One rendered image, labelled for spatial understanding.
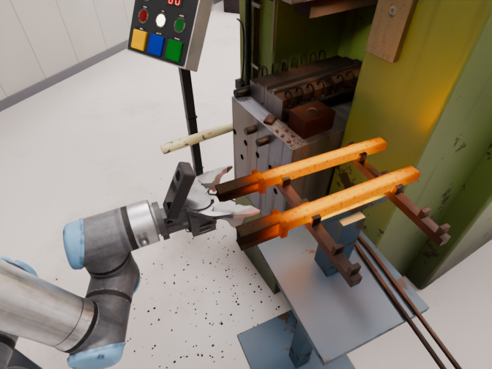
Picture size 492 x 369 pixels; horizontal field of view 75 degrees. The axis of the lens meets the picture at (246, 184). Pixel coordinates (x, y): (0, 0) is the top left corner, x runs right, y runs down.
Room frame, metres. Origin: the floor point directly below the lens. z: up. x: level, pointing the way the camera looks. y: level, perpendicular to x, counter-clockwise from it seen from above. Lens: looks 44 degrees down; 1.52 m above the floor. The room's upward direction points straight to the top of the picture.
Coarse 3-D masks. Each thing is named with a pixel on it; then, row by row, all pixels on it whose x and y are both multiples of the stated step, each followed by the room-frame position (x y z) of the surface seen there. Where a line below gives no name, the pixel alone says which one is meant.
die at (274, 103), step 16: (304, 64) 1.22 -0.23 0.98; (320, 64) 1.20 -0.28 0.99; (336, 64) 1.17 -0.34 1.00; (256, 80) 1.09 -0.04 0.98; (272, 80) 1.07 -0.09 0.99; (288, 80) 1.05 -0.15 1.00; (336, 80) 1.07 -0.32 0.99; (256, 96) 1.06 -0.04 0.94; (272, 96) 0.97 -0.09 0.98; (288, 96) 0.95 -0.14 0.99; (304, 96) 0.97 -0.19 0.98; (320, 96) 1.01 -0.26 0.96; (272, 112) 0.97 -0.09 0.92
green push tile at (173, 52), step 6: (168, 42) 1.31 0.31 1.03; (174, 42) 1.29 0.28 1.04; (180, 42) 1.28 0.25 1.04; (168, 48) 1.30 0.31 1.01; (174, 48) 1.28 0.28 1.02; (180, 48) 1.27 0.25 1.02; (168, 54) 1.28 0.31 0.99; (174, 54) 1.27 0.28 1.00; (180, 54) 1.26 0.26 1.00; (174, 60) 1.26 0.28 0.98
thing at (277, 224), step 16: (384, 176) 0.52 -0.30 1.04; (400, 176) 0.52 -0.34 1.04; (416, 176) 0.53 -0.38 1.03; (352, 192) 0.47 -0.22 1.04; (368, 192) 0.47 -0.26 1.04; (384, 192) 0.49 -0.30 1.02; (304, 208) 0.43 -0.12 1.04; (320, 208) 0.43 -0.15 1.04; (336, 208) 0.44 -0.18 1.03; (256, 224) 0.38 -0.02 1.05; (272, 224) 0.38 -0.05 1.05; (288, 224) 0.39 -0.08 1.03; (240, 240) 0.36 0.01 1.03; (256, 240) 0.37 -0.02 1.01
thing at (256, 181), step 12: (360, 144) 0.63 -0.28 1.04; (372, 144) 0.63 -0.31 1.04; (384, 144) 0.64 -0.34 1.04; (324, 156) 0.59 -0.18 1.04; (336, 156) 0.59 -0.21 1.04; (348, 156) 0.59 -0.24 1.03; (276, 168) 0.55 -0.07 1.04; (288, 168) 0.55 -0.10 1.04; (300, 168) 0.55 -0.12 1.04; (312, 168) 0.55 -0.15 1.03; (324, 168) 0.57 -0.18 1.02; (240, 180) 0.50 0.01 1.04; (252, 180) 0.50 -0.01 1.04; (264, 180) 0.50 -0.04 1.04; (276, 180) 0.52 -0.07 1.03; (228, 192) 0.47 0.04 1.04; (240, 192) 0.49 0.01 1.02; (252, 192) 0.49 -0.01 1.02; (264, 192) 0.50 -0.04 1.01
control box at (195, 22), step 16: (144, 0) 1.46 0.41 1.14; (160, 0) 1.42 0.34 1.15; (192, 0) 1.35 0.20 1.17; (208, 0) 1.37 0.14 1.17; (176, 16) 1.35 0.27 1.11; (192, 16) 1.31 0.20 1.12; (208, 16) 1.36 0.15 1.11; (160, 32) 1.36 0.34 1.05; (176, 32) 1.32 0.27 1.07; (192, 32) 1.28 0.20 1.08; (128, 48) 1.41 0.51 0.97; (192, 48) 1.27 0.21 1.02; (176, 64) 1.25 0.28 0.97; (192, 64) 1.26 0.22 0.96
